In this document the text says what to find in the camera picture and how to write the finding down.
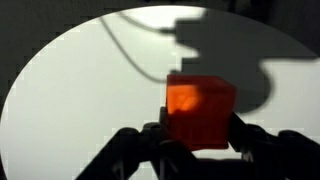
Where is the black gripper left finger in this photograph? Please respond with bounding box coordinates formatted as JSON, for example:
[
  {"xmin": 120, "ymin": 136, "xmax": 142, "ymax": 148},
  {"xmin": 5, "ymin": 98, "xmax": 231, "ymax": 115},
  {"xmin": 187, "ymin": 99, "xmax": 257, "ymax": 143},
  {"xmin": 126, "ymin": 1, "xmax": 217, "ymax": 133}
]
[{"xmin": 76, "ymin": 107, "xmax": 198, "ymax": 180}]

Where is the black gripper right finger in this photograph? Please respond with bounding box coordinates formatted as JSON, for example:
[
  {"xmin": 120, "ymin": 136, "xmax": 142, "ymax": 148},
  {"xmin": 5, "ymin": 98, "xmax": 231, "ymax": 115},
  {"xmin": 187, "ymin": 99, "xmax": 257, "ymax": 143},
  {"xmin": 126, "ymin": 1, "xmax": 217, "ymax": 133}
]
[{"xmin": 199, "ymin": 113, "xmax": 320, "ymax": 180}]

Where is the orange toy block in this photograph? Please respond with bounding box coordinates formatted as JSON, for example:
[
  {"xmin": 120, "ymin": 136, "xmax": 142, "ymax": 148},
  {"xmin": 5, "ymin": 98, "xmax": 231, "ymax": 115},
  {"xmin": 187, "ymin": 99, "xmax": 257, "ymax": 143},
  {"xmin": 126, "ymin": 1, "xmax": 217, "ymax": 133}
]
[{"xmin": 166, "ymin": 75, "xmax": 237, "ymax": 151}]

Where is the round white table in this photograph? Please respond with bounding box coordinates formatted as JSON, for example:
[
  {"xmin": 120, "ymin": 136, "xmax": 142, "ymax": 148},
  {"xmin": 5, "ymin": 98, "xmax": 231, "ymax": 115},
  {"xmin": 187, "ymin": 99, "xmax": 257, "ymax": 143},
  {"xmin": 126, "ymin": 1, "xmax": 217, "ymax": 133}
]
[{"xmin": 0, "ymin": 6, "xmax": 319, "ymax": 180}]

